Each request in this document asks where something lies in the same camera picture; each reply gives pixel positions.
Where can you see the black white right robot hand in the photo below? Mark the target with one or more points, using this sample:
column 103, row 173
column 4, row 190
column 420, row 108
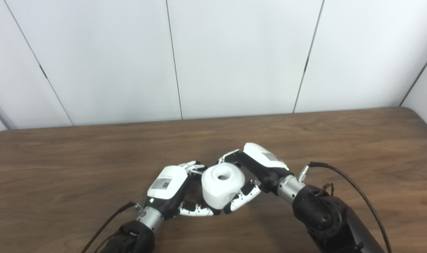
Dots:
column 266, row 165

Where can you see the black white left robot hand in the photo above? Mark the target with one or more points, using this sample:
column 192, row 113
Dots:
column 166, row 184

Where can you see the round white piece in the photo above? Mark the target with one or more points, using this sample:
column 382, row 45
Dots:
column 220, row 189

